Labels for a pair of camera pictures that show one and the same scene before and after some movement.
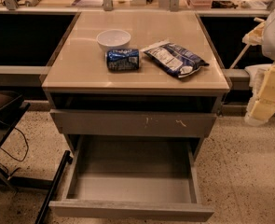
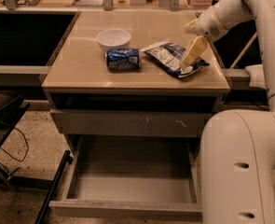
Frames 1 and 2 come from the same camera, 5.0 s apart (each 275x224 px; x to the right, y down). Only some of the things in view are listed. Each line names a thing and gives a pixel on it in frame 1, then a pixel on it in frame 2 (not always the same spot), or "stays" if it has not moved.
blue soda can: (125, 59) stays
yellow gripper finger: (256, 35) -> (208, 24)
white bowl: (113, 38) stays
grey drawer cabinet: (135, 85) stays
